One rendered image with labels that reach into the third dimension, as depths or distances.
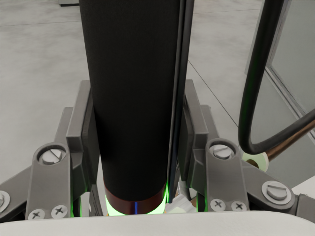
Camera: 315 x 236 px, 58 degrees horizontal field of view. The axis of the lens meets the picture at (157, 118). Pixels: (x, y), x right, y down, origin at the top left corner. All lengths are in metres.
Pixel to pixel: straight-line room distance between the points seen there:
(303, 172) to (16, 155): 2.10
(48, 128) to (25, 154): 0.34
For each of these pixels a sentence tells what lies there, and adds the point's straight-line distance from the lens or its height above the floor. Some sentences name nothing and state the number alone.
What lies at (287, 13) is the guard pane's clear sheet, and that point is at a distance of 1.56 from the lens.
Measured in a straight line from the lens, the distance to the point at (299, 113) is 1.38.
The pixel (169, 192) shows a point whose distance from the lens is 0.16.
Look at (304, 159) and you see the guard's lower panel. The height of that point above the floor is 0.86.
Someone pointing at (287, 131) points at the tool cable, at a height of 1.55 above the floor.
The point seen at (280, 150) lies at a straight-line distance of 0.31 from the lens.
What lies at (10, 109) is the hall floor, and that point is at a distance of 3.15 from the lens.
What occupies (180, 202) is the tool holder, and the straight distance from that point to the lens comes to 0.24.
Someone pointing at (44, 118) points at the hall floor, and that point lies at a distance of 2.91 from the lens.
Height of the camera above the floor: 1.74
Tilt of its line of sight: 39 degrees down
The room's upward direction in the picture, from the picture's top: 2 degrees clockwise
